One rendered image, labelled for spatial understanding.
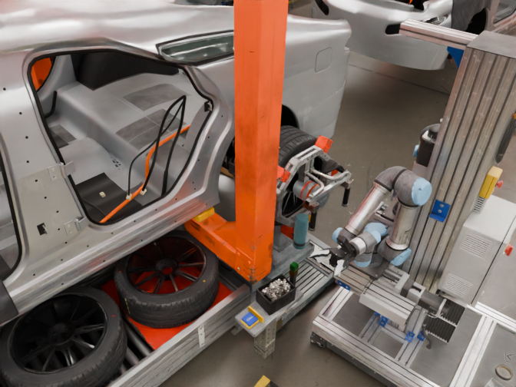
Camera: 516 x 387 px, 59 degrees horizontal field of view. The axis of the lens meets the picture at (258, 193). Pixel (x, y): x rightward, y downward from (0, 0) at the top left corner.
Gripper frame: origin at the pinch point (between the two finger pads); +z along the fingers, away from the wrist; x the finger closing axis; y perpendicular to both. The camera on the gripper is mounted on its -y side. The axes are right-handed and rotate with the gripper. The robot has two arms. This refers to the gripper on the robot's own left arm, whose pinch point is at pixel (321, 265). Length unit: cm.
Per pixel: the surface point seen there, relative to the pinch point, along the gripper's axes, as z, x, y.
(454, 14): -329, 151, -28
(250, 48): -7, 50, -82
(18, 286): 106, 100, 18
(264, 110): -11, 49, -53
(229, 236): -6, 84, 37
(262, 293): -6, 55, 63
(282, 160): -49, 84, 0
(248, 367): 9, 54, 117
